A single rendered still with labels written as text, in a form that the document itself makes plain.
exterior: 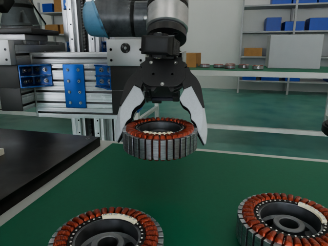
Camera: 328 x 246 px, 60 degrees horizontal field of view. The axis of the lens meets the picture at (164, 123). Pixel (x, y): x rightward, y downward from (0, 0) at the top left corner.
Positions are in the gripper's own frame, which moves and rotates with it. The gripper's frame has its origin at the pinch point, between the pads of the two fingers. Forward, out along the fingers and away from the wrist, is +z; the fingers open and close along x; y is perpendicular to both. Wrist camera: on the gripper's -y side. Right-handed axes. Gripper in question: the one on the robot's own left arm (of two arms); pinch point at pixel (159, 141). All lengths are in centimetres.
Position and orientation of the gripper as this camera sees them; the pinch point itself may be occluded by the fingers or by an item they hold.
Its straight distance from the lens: 43.3
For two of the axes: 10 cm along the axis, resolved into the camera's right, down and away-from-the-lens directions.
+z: -0.5, 9.7, -2.5
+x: -10.0, -0.2, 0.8
